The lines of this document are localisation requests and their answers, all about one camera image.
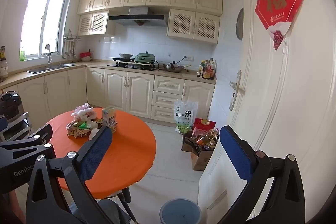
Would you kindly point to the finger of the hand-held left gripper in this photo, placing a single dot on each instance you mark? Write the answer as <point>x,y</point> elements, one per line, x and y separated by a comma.
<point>3,123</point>
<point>44,132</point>

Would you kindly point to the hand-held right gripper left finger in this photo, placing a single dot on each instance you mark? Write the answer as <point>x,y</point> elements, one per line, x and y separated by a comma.
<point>95,153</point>

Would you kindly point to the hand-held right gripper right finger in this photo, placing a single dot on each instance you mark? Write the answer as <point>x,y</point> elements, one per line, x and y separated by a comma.
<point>236,153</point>

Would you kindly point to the drink carton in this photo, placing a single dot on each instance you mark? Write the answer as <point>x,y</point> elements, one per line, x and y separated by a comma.
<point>109,117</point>

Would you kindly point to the blue trash bin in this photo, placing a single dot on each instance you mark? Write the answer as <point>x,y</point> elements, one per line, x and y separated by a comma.
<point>181,213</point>

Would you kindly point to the black rice cooker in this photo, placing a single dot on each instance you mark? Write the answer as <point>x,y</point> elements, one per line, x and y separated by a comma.
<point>10,104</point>

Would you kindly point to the yellow snack packet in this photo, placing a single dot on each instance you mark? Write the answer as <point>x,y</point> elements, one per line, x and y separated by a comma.
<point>77,132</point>

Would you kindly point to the large cardboard box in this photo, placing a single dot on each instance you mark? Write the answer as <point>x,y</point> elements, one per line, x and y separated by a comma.
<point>200,159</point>

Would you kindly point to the orange round tablecloth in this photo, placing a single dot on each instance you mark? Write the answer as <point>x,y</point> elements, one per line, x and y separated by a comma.
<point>131,140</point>

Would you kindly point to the red gift box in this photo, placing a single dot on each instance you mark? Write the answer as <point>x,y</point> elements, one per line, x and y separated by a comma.
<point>204,124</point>

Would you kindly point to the clear crumpled plastic bag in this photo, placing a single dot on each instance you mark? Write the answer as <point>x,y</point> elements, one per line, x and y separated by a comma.
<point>82,111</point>

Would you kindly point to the small cardboard box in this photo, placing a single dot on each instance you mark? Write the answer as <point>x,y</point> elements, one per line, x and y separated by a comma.
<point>187,145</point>

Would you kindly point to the white jar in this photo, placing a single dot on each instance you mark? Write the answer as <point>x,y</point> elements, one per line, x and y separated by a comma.
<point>3,70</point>

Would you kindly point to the grey chair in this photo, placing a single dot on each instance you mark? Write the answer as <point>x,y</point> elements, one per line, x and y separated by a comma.
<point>113,209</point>

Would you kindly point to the white rice bag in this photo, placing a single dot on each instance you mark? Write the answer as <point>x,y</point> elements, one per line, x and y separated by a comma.
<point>186,113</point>

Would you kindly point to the cream lower cabinets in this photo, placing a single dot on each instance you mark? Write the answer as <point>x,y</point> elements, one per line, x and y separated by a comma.
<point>118,92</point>

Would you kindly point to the steel sink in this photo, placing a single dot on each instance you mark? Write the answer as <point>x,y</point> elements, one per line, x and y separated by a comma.
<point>50,67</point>

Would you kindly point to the green bottle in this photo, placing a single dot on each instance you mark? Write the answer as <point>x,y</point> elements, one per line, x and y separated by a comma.
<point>22,56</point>

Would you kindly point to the white door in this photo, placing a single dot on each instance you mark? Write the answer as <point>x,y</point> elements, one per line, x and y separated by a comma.
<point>275,87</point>

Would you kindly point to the steel faucet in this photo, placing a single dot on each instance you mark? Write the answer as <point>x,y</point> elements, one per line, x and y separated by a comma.
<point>48,54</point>

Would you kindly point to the red bowl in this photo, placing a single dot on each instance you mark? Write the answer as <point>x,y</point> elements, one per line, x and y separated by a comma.
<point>85,55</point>

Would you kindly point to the group of condiment bottles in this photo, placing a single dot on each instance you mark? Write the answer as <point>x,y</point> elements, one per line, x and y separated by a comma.
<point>207,70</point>

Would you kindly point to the hanging utensil rack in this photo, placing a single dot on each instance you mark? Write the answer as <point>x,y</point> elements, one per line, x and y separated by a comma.
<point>69,43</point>

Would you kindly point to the black gas stove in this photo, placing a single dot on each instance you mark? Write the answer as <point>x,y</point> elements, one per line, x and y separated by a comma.
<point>136,66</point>

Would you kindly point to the steel wok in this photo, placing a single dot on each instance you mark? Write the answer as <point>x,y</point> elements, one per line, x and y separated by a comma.
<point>126,56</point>

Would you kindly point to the steel frying pan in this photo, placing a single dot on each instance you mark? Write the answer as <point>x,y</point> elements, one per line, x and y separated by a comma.
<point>173,67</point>

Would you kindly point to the green electric pot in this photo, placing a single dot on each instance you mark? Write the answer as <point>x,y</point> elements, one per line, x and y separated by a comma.
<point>145,57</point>

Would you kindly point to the kitchen window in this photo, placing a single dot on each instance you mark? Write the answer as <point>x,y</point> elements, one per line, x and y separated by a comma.
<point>44,16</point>

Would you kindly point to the small lattice door cabinet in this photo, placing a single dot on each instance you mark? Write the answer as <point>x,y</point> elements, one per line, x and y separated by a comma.
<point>93,23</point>

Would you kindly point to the wide lattice door cabinet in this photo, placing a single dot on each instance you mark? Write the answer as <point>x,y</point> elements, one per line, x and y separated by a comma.
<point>193,26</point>

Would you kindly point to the range hood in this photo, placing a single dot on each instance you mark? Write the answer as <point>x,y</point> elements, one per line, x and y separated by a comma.
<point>139,18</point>

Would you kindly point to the white wall outlet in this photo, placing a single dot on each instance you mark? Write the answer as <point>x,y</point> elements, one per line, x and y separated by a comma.
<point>188,58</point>

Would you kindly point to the round wall board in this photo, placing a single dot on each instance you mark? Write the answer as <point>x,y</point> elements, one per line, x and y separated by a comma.
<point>239,24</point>

